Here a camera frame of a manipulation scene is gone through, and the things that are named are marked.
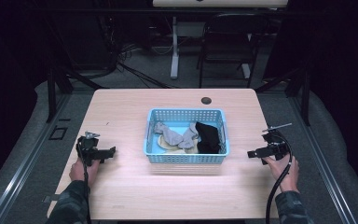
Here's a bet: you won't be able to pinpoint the black metal stand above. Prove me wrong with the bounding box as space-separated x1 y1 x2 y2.
44 63 106 124
255 64 312 127

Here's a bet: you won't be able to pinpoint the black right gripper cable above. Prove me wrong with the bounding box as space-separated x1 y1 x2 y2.
265 132 294 224

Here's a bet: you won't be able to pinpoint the black chair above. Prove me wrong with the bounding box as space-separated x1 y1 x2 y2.
196 12 270 90

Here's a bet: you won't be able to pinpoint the black floor cables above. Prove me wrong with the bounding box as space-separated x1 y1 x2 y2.
83 43 181 90

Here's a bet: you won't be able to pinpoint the black sock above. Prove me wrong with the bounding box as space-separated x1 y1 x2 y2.
194 121 222 155

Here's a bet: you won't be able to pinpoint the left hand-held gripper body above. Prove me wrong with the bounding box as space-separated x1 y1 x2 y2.
76 131 106 167

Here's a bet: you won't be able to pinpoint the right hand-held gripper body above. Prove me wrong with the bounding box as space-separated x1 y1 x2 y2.
260 122 294 166

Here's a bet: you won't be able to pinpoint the black floor outlet frame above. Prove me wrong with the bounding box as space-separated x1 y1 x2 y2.
48 125 69 141

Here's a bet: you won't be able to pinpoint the person's left hand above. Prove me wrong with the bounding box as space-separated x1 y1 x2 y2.
69 157 101 189

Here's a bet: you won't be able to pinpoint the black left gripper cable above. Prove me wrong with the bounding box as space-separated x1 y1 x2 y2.
76 136 92 224

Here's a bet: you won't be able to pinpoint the light blue plastic basket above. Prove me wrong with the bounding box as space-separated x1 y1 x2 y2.
142 107 231 165

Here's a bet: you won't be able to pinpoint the metal floor rail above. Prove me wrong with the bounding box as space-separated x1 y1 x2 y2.
0 92 73 224
287 94 358 224

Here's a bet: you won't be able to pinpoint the beige sock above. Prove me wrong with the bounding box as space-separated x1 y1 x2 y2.
157 134 200 155

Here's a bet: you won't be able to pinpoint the white desk with legs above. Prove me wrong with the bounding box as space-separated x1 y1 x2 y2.
152 0 290 80

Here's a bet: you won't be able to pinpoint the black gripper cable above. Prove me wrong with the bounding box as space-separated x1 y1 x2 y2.
265 132 294 224
76 136 92 224

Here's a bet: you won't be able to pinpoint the grey sock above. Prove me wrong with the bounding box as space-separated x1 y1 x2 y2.
177 122 200 150
154 121 185 147

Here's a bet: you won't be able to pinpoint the person's right hand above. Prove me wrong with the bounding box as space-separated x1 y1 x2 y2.
262 155 300 194

